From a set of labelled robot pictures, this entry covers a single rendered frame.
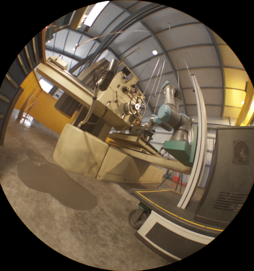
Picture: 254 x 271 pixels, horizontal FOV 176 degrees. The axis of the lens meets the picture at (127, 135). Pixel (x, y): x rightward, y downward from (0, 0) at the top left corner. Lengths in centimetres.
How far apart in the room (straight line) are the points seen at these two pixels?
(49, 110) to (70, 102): 194
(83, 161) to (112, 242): 102
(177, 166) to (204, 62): 779
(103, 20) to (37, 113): 872
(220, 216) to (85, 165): 142
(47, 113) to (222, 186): 399
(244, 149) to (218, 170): 20
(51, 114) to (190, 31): 947
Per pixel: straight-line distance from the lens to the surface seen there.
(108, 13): 953
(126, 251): 63
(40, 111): 374
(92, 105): 82
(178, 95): 93
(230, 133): 59
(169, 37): 804
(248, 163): 58
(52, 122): 355
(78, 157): 120
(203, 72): 827
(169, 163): 131
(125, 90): 152
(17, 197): 70
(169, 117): 55
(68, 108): 178
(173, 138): 56
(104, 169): 141
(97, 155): 128
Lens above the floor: 53
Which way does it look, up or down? 14 degrees up
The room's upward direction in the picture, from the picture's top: 23 degrees clockwise
